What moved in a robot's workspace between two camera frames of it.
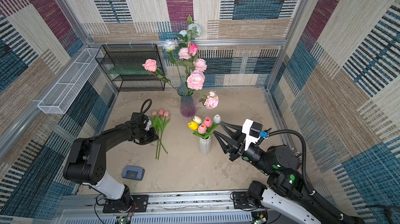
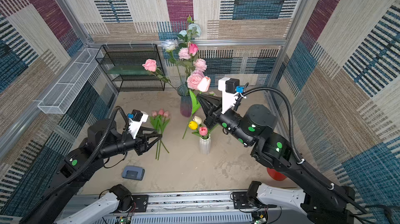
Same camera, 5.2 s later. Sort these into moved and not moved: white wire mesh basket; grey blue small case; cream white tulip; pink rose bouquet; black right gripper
Moved: black right gripper
Not moved: white wire mesh basket; grey blue small case; pink rose bouquet; cream white tulip
